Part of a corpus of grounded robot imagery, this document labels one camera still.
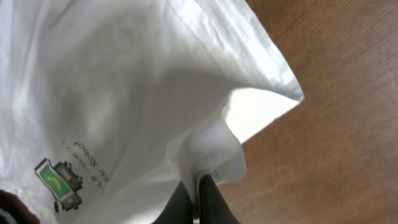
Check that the white robot print t-shirt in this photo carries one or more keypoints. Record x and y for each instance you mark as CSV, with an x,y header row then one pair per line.
x,y
106,106

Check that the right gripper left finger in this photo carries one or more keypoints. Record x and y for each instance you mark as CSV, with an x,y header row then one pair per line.
x,y
179,208

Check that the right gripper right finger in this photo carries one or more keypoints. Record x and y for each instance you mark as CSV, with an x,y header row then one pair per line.
x,y
213,207

